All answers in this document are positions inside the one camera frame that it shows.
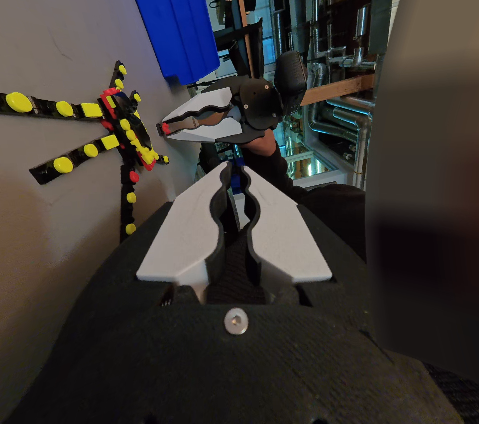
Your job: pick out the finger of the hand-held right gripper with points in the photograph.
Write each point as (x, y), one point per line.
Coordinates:
(202, 100)
(213, 132)

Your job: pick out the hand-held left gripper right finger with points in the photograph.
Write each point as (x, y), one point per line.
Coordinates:
(288, 240)

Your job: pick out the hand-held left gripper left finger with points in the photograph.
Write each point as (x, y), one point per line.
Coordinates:
(179, 240)

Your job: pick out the small red lego piece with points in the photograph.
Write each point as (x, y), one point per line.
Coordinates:
(165, 129)

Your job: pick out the black and yellow lego spider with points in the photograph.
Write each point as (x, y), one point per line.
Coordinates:
(127, 113)

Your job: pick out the person's right hand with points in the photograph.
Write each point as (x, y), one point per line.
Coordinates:
(266, 143)

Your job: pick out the wooden beam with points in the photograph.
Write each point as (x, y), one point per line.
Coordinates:
(336, 89)

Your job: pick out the background desk with wooden edge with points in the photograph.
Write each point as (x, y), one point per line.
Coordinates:
(239, 19)

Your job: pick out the blue plastic bin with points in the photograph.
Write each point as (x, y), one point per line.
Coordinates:
(168, 8)

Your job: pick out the metal pipes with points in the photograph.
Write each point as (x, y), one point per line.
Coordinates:
(359, 120)

